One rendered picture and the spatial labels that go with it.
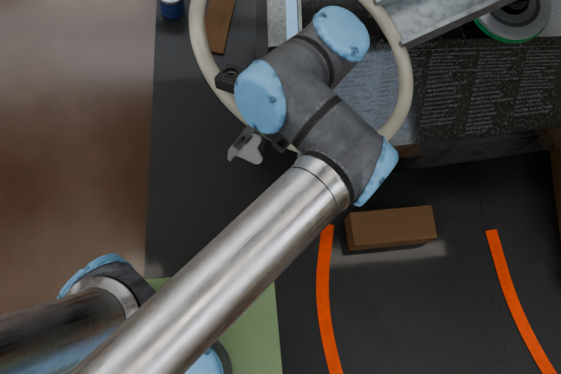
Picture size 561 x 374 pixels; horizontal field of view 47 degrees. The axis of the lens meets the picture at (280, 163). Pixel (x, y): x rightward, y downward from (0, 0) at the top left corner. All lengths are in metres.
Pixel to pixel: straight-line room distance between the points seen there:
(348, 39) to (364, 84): 0.87
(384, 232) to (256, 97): 1.52
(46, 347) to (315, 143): 0.43
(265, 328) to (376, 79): 0.74
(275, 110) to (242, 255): 0.20
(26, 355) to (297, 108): 0.45
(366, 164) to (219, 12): 1.90
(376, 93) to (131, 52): 1.16
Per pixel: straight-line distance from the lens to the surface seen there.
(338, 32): 0.91
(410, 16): 1.50
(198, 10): 1.22
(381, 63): 1.77
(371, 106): 1.81
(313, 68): 0.87
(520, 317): 2.55
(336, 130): 0.82
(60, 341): 0.95
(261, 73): 0.83
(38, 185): 2.51
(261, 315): 1.46
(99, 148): 2.50
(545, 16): 1.87
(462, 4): 1.56
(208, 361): 1.19
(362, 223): 2.30
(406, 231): 2.33
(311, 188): 0.78
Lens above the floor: 2.34
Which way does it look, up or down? 73 degrees down
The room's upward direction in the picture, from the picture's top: 16 degrees clockwise
